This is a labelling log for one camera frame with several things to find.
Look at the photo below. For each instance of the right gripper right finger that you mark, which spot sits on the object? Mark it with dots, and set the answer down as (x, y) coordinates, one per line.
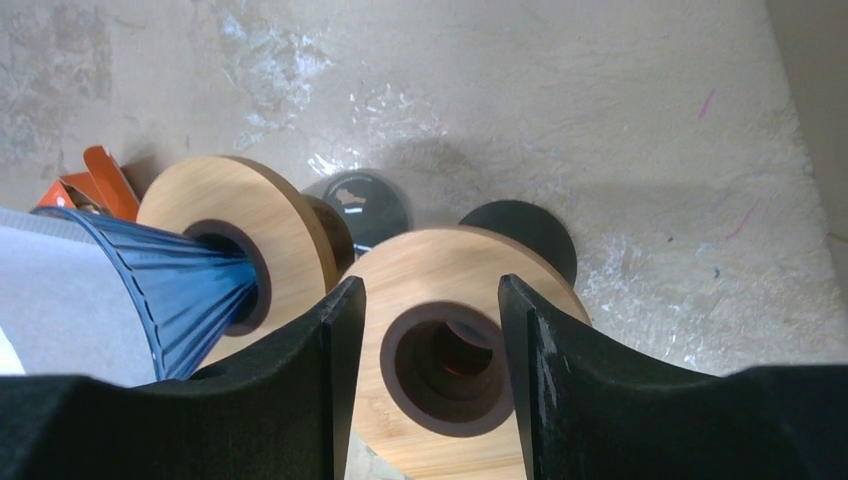
(589, 407)

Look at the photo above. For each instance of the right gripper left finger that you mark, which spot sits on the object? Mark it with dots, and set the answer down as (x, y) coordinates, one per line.
(280, 408)

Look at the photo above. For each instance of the red black coffee carafe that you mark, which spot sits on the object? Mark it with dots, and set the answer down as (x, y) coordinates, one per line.
(463, 351)

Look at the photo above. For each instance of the blue glass dripper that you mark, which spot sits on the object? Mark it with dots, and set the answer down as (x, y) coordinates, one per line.
(186, 292)

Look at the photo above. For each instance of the grey glass carafe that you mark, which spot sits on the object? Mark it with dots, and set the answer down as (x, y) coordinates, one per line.
(358, 210)

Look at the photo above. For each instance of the white paper coffee filter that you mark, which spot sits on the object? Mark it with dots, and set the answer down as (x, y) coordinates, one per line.
(64, 307)

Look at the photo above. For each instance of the orange coffee filter box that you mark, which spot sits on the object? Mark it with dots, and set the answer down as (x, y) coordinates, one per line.
(101, 188)

